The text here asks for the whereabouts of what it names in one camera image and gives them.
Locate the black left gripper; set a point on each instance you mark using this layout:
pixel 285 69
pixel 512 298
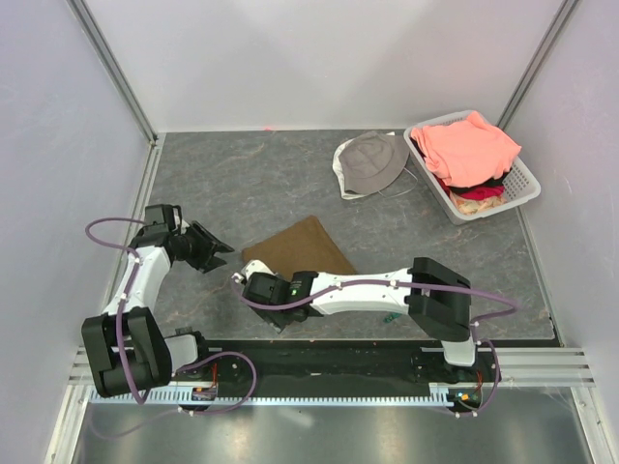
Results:
pixel 208 246

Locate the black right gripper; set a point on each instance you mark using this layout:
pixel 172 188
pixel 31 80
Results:
pixel 277 322

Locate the brown cloth napkin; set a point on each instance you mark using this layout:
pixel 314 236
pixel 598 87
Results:
pixel 304 246

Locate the spoon with green handle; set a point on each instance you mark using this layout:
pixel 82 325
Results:
pixel 390 318

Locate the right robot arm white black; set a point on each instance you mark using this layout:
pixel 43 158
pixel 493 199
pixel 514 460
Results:
pixel 436 298

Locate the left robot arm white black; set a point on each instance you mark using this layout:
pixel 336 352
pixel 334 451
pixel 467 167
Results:
pixel 126 350

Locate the grey bucket hat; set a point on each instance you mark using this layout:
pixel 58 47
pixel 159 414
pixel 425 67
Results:
pixel 369 163

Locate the red and dark clothes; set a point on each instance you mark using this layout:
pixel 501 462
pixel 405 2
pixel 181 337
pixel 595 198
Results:
pixel 483 197

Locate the salmon pink folded garment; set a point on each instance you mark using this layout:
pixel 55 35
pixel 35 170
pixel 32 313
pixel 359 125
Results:
pixel 466 153

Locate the white plastic laundry basket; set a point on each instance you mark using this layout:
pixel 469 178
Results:
pixel 520 183

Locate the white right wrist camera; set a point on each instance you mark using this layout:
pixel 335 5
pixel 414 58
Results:
pixel 254 266

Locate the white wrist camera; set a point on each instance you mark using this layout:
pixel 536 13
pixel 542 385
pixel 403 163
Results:
pixel 181 224
pixel 254 266

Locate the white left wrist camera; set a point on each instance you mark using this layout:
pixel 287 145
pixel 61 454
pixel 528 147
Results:
pixel 181 224

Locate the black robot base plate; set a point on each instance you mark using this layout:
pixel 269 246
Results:
pixel 421 360

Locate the grey slotted cable duct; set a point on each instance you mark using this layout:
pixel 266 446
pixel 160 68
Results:
pixel 196 397

